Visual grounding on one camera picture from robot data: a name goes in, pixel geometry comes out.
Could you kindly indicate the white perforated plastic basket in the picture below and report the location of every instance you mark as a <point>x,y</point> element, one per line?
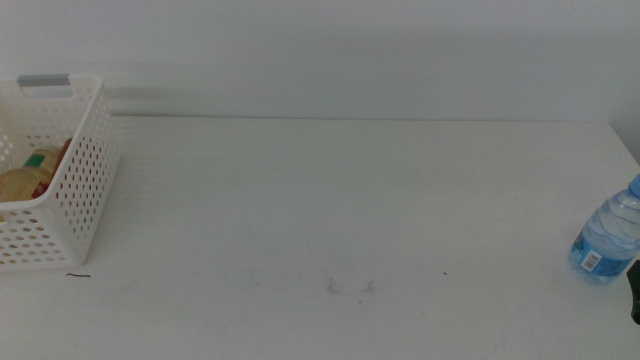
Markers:
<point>87,130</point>

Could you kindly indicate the clear water bottle blue cap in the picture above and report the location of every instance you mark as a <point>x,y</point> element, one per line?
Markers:
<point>607,235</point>

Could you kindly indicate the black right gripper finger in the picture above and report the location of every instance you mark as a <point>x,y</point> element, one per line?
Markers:
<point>636,295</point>

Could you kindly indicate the yellow tea bottle green label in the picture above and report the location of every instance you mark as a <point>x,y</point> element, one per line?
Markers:
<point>20,182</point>

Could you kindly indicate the small black thread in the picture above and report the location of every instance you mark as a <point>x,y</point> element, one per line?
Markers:
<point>78,275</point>

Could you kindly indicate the red soda can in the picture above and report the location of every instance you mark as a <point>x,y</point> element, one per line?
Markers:
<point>65,149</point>

